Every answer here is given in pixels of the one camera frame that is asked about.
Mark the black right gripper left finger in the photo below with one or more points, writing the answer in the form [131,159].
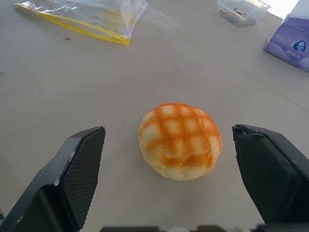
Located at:
[60,181]

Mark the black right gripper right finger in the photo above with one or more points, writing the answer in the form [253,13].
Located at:
[270,174]

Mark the round crosshatched golden bread bun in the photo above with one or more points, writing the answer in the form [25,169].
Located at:
[178,142]

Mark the clear zip bag yellow seal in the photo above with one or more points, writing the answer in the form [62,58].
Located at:
[96,17]

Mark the purple tissue box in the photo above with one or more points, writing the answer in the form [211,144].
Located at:
[287,41]

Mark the clear plastic box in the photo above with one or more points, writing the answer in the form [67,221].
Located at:
[251,14]

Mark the colourful small pieces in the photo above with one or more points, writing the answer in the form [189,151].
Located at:
[237,12]

